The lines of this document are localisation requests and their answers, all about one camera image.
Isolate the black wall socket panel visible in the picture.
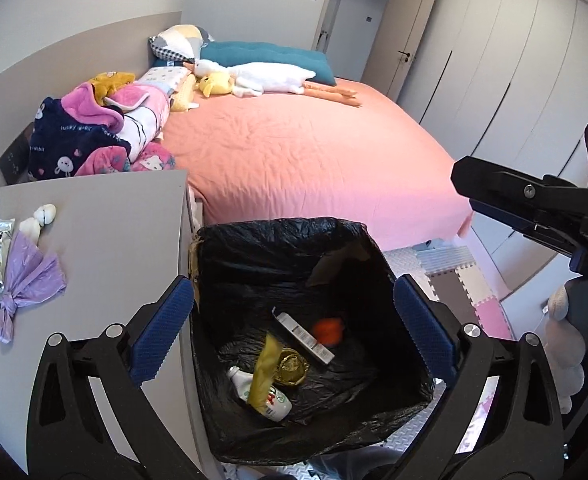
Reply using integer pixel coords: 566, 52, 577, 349
0, 122, 33, 185

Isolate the bed with orange sheet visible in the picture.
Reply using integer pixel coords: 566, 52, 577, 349
161, 81, 473, 250

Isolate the orange crumpled trash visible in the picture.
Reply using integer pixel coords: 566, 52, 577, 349
311, 318, 344, 348

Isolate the pile of colourful clothes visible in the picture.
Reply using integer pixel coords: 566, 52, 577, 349
27, 73, 175, 181

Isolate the white crumpled tissue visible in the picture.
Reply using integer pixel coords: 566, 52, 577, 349
18, 204, 57, 244

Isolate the white barcode box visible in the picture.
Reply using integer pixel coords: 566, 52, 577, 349
272, 309, 335, 365

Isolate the white wardrobe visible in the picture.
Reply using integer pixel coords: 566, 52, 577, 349
398, 0, 588, 184

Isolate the white goose plush toy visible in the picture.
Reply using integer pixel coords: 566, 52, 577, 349
183, 60, 361, 107

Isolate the colourful foam floor mat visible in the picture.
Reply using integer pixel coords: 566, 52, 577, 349
384, 242, 514, 340

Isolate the grey bedside table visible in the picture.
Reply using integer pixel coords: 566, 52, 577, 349
0, 169, 211, 476

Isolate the yellow duck plush toy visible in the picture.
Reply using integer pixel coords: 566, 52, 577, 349
197, 70, 234, 98

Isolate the patchwork patterned pillow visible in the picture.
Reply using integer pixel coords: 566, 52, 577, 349
149, 24, 213, 63

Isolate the teal pillow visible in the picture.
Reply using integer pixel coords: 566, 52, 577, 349
201, 41, 336, 86

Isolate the yellow snack wrapper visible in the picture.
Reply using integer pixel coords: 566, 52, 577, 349
247, 334, 282, 414

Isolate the gold foil wrapper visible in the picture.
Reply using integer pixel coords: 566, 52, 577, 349
274, 348, 309, 387

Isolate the beige room door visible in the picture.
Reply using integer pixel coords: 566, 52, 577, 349
361, 0, 435, 101

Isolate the purple plastic bag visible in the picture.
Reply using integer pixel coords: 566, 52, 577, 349
0, 232, 67, 344

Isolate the gloved hand holding gripper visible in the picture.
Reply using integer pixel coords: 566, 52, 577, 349
537, 278, 588, 415

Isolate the black lined trash bin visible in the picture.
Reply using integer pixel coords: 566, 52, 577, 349
191, 218, 434, 466

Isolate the white yogurt drink bottle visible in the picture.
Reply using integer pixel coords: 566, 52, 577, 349
227, 366, 292, 422

